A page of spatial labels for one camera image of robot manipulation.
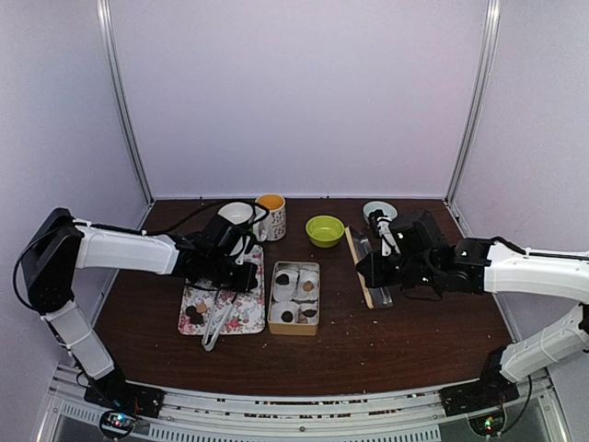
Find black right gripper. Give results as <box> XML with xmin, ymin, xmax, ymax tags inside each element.
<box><xmin>356</xmin><ymin>250</ymin><xmax>438</xmax><ymax>290</ymax></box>

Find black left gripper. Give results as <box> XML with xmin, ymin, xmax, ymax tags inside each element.
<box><xmin>204</xmin><ymin>252</ymin><xmax>258</xmax><ymax>294</ymax></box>

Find bear print tin lid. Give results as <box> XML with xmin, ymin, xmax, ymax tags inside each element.
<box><xmin>344</xmin><ymin>227</ymin><xmax>394</xmax><ymax>309</ymax></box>

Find dark strawberry shaped chocolate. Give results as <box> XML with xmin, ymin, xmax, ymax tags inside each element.
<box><xmin>275</xmin><ymin>273</ymin><xmax>290</xmax><ymax>285</ymax></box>

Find silver metal tongs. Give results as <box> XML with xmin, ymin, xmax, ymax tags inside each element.
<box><xmin>201</xmin><ymin>291</ymin><xmax>238</xmax><ymax>352</ymax></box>

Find dark rose shaped chocolate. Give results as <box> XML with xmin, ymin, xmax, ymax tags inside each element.
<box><xmin>282</xmin><ymin>311</ymin><xmax>294</xmax><ymax>322</ymax></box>

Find tan tin box base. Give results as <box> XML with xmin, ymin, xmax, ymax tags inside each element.
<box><xmin>267</xmin><ymin>261</ymin><xmax>320</xmax><ymax>337</ymax></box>

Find tan crown shaped chocolate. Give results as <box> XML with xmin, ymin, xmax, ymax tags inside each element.
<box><xmin>303</xmin><ymin>281</ymin><xmax>316</xmax><ymax>293</ymax></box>

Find dark oval chocolate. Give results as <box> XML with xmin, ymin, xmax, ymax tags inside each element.
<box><xmin>303</xmin><ymin>309</ymin><xmax>318</xmax><ymax>318</ymax></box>

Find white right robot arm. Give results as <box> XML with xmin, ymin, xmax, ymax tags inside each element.
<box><xmin>355</xmin><ymin>202</ymin><xmax>588</xmax><ymax>415</ymax></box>

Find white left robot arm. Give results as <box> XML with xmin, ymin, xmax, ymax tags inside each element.
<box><xmin>12</xmin><ymin>201</ymin><xmax>263</xmax><ymax>409</ymax></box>

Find dark cup white interior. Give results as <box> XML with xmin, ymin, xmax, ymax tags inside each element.
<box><xmin>217</xmin><ymin>202</ymin><xmax>255</xmax><ymax>229</ymax></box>

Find floral rectangular tray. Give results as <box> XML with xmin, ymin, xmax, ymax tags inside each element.
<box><xmin>178</xmin><ymin>246</ymin><xmax>266</xmax><ymax>336</ymax></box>

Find light blue ceramic bowl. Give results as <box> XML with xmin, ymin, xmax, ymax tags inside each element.
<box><xmin>363</xmin><ymin>201</ymin><xmax>398</xmax><ymax>227</ymax></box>

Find white mug orange interior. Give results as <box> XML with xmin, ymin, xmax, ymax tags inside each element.
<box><xmin>253</xmin><ymin>194</ymin><xmax>286</xmax><ymax>242</ymax></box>

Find lime green bowl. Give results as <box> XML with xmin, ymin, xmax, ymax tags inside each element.
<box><xmin>306</xmin><ymin>215</ymin><xmax>345</xmax><ymax>249</ymax></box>

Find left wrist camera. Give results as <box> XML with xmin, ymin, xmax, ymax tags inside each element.
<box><xmin>230</xmin><ymin>231</ymin><xmax>257</xmax><ymax>265</ymax></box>

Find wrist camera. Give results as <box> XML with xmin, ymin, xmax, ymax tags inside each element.
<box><xmin>230</xmin><ymin>231</ymin><xmax>257</xmax><ymax>265</ymax></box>
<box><xmin>368</xmin><ymin>209</ymin><xmax>397</xmax><ymax>257</ymax></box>

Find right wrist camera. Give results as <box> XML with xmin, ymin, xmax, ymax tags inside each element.
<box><xmin>368</xmin><ymin>209</ymin><xmax>397</xmax><ymax>257</ymax></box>

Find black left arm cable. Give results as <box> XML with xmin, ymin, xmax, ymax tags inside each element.
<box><xmin>137</xmin><ymin>202</ymin><xmax>271</xmax><ymax>240</ymax></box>

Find front aluminium rail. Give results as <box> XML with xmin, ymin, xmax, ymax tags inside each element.
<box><xmin>36</xmin><ymin>381</ymin><xmax>567</xmax><ymax>442</ymax></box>

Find right aluminium frame post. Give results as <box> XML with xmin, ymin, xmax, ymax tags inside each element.
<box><xmin>445</xmin><ymin>0</ymin><xmax>502</xmax><ymax>207</ymax></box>

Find aluminium frame post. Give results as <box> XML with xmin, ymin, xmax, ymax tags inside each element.
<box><xmin>96</xmin><ymin>0</ymin><xmax>155</xmax><ymax>205</ymax></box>
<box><xmin>445</xmin><ymin>0</ymin><xmax>502</xmax><ymax>207</ymax></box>

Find left aluminium frame post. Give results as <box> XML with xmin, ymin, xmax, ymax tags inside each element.
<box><xmin>96</xmin><ymin>0</ymin><xmax>155</xmax><ymax>205</ymax></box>

